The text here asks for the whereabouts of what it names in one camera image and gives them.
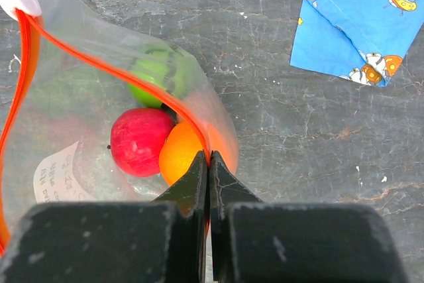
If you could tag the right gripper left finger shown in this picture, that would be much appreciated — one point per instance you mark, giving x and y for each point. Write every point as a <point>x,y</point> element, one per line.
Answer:
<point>187,200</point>

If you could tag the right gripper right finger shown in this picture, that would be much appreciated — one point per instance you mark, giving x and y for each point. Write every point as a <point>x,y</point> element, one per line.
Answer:
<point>224,188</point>

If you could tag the orange toy fruit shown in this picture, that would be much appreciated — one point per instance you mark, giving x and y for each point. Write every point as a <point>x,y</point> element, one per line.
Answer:
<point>182,145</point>

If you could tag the red apple toy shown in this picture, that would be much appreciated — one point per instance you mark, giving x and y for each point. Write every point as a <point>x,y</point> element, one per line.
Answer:
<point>137,137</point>

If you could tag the green watermelon toy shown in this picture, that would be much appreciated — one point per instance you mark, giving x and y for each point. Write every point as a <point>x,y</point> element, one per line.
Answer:
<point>166,67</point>

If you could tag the clear zip top bag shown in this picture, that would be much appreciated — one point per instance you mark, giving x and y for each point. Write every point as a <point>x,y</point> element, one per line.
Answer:
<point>73,84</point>

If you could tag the blue patterned cloth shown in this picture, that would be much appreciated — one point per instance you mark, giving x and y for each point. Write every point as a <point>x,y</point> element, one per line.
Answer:
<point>363,41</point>

